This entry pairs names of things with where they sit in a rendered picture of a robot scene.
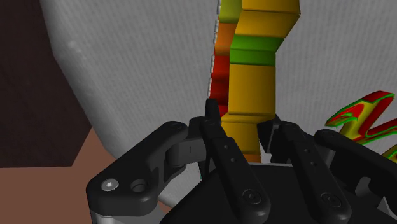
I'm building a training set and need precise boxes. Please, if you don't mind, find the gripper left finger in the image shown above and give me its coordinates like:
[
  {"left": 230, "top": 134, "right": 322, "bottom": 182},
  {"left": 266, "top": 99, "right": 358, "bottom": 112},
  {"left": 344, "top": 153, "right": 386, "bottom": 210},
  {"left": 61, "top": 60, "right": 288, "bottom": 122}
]
[{"left": 86, "top": 98, "right": 271, "bottom": 224}]

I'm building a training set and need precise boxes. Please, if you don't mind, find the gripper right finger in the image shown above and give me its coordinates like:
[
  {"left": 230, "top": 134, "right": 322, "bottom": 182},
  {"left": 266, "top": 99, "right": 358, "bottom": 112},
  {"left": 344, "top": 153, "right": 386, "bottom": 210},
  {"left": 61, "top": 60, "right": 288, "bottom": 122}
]
[{"left": 257, "top": 114, "right": 397, "bottom": 224}]

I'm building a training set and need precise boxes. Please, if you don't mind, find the yellow green red striped toy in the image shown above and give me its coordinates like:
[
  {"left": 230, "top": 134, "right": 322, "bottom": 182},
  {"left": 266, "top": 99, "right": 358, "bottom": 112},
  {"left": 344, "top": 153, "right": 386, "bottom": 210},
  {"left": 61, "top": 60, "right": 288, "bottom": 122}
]
[{"left": 208, "top": 0, "right": 302, "bottom": 164}]

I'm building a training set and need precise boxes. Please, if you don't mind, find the red yellow green wavy toy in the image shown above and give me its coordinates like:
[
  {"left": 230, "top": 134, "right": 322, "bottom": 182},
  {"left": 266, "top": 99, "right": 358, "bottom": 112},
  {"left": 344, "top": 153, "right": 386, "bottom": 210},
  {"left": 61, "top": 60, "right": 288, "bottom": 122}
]
[{"left": 324, "top": 90, "right": 397, "bottom": 164}]

